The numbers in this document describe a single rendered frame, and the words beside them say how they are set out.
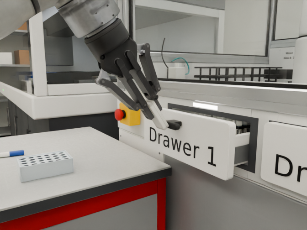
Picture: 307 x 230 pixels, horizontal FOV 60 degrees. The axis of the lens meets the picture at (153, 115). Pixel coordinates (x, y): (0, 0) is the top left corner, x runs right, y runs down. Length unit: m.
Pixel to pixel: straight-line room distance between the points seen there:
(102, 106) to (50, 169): 0.71
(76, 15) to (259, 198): 0.48
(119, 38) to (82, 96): 0.88
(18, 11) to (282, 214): 0.55
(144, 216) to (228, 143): 0.37
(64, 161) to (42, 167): 0.05
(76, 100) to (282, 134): 1.01
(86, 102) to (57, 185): 0.73
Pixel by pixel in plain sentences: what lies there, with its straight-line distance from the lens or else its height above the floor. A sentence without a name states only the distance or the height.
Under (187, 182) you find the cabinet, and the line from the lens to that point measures 0.74.
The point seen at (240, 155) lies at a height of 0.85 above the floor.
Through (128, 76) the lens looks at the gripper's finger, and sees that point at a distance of 0.50.
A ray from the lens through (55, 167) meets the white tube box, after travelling 0.72.
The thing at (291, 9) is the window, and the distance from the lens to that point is 0.55.
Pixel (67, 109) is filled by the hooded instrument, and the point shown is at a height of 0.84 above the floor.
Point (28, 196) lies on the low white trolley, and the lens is 0.64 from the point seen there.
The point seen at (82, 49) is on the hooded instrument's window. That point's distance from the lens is 1.35.
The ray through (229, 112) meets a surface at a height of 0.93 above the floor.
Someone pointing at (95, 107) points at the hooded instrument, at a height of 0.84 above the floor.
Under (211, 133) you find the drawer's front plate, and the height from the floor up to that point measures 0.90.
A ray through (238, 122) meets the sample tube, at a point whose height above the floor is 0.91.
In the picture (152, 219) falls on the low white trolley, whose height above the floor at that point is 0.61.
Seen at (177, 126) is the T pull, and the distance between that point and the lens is 0.55.
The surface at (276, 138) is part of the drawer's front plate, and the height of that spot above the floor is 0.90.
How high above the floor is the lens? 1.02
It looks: 10 degrees down
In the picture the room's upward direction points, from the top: straight up
